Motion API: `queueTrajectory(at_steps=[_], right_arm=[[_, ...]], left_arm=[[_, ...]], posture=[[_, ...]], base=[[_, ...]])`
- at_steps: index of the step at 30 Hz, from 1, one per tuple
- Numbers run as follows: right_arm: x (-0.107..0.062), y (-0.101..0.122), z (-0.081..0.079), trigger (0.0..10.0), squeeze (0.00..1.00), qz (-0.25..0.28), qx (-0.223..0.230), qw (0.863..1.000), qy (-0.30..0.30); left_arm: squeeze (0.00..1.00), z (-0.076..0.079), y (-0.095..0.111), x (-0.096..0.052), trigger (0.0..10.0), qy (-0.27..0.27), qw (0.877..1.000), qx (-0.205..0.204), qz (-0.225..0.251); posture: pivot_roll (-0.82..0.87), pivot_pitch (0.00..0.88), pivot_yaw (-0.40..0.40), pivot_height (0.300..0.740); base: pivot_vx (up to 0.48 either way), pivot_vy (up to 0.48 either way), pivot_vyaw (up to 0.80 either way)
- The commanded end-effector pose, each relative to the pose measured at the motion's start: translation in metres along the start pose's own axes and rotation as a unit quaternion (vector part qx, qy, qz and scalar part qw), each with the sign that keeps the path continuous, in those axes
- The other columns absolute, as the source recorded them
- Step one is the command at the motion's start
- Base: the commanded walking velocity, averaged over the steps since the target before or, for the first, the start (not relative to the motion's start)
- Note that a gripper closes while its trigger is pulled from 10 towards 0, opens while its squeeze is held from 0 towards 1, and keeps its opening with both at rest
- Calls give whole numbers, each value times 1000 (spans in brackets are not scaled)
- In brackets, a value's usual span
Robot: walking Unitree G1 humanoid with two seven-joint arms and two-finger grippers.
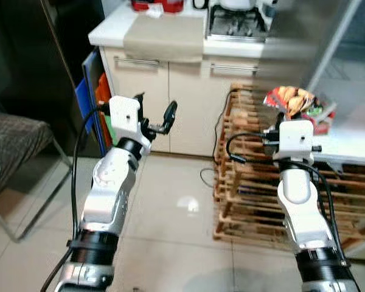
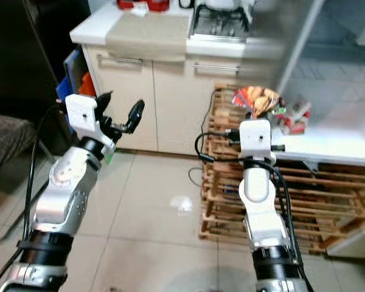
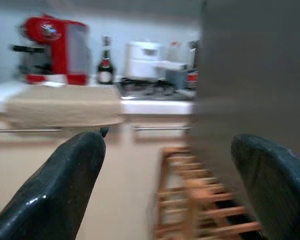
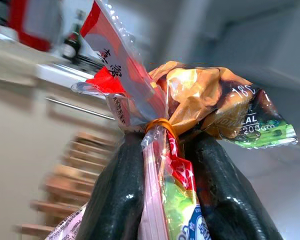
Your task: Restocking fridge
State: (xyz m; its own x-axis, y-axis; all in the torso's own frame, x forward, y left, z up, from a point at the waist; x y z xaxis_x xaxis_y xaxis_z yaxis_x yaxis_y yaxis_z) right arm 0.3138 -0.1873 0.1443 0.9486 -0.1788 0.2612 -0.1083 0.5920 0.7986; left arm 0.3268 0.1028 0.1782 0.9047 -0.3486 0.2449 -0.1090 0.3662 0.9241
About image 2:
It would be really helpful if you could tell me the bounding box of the thin black power cord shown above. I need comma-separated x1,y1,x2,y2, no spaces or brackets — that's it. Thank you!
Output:
187,108,215,187

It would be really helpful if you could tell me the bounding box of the orange printed snack bag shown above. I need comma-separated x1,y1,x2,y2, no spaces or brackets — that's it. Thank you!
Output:
232,86,281,118

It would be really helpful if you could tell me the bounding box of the wooden slatted rack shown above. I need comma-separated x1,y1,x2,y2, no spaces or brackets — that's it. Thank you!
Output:
200,84,365,256

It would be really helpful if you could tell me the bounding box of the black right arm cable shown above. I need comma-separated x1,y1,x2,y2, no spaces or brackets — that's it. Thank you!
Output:
194,130,242,164
252,159,308,276

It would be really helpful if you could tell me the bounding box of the white cooking pot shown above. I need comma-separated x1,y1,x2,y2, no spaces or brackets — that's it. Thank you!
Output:
198,0,239,12

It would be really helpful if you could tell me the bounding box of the cream kitchen cabinet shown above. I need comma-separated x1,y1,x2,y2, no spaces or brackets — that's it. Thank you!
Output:
70,0,287,156

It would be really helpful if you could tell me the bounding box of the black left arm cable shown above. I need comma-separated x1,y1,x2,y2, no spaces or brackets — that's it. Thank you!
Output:
0,102,71,292

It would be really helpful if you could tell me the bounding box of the red pot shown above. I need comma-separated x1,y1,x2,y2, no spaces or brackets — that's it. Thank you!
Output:
116,0,171,13

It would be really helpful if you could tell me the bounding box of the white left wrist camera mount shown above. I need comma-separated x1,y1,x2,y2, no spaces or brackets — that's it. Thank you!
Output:
66,94,111,147

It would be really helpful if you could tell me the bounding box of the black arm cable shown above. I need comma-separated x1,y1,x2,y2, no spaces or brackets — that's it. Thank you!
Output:
252,159,308,276
0,102,71,292
194,130,242,164

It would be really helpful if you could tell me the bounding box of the beige counter cloth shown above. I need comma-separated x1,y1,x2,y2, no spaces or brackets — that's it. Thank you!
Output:
105,13,191,62

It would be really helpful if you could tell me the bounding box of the steel gas stove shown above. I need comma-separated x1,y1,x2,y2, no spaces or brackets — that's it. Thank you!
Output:
186,0,257,42

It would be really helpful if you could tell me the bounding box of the dark cushioned metal chair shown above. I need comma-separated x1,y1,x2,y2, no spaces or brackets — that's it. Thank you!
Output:
0,113,47,244

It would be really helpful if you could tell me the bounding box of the red and green snack package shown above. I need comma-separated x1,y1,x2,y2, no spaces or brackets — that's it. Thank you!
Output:
276,96,311,135

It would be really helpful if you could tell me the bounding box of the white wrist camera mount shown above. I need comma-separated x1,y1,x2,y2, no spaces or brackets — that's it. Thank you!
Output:
237,119,278,161
66,94,111,147

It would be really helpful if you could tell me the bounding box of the blue board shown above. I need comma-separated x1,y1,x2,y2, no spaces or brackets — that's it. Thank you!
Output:
63,49,87,99

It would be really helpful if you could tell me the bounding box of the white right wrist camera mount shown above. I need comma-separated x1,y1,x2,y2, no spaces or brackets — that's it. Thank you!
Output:
237,119,278,161

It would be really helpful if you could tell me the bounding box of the silver cabinet handle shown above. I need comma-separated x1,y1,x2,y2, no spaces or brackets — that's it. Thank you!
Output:
193,62,245,74
96,55,144,66

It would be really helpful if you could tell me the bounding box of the dark brown cupboard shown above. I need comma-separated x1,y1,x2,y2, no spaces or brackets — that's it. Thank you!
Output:
0,0,86,125

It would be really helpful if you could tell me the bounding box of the orange board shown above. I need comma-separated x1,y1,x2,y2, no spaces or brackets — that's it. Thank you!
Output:
78,73,96,97

